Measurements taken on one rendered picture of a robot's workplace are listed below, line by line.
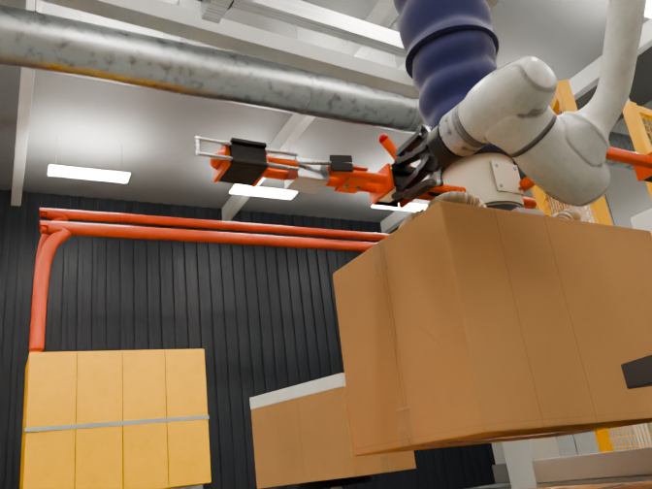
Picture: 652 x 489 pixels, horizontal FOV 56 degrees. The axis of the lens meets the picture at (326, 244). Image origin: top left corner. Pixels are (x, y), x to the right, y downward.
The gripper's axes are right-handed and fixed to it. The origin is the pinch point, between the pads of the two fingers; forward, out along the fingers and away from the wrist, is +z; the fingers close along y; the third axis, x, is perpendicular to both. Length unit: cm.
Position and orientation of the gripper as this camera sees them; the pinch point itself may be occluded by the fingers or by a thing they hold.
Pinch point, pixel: (391, 184)
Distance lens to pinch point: 133.0
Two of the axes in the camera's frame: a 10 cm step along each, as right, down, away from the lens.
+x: 8.5, 0.8, 5.1
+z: -5.1, 3.6, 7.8
